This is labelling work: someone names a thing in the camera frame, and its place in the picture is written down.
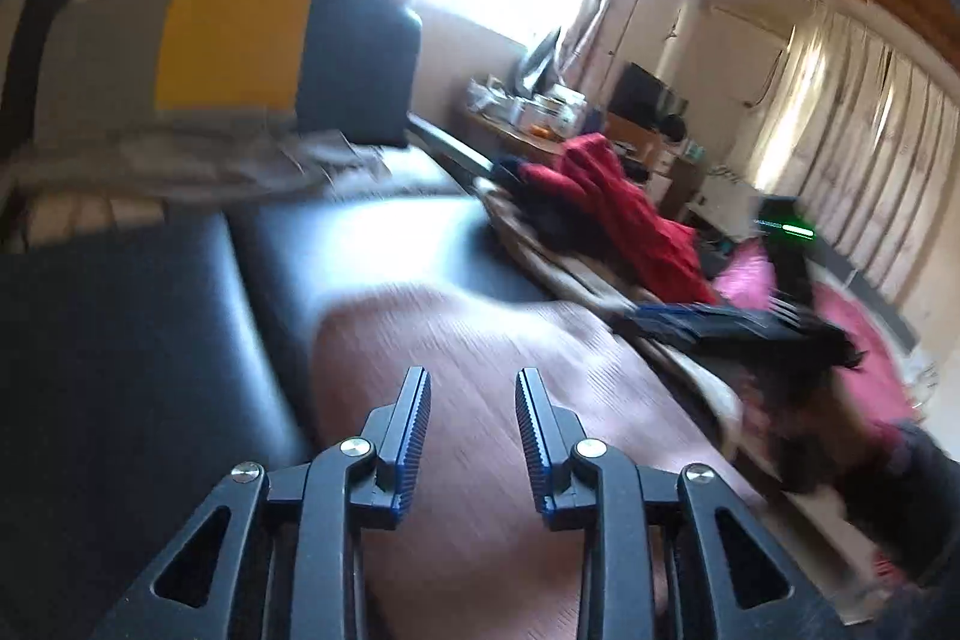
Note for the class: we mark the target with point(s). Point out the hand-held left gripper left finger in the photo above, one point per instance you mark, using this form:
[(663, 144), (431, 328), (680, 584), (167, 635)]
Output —
[(411, 437)]

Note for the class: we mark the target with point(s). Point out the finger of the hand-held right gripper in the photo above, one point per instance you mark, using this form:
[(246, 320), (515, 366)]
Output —
[(690, 321)]

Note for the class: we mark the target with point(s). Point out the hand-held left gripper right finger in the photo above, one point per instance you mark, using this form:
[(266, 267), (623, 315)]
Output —
[(534, 437)]

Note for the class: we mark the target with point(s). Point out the pink garment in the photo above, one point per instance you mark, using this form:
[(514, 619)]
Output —
[(465, 347)]

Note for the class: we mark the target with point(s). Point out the pink rug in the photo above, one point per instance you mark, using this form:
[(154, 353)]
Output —
[(855, 325)]

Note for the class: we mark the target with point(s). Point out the black device with green light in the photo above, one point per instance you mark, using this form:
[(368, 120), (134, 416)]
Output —
[(784, 224)]

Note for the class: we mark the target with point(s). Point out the red garment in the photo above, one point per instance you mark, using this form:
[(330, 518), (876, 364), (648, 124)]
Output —
[(637, 212)]

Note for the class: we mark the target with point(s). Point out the white pleated curtain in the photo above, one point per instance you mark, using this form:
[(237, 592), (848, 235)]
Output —
[(862, 145)]

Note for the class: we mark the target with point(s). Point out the black monitor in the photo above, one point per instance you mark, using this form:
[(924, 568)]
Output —
[(645, 89)]

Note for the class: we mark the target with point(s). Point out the cluttered wooden desk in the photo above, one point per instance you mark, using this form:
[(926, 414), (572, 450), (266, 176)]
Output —
[(525, 123)]

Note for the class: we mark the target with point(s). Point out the black leather sofa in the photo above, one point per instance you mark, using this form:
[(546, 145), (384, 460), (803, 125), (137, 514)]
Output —
[(112, 347)]

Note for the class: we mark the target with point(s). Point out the grey folded cloth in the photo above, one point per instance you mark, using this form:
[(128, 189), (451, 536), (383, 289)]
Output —
[(187, 168)]

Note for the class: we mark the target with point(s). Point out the grey yellow blue cushion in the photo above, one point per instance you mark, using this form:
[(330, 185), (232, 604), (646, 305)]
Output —
[(225, 48)]

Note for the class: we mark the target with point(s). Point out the black cushion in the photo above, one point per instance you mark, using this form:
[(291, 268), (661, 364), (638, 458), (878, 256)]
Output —
[(37, 48)]

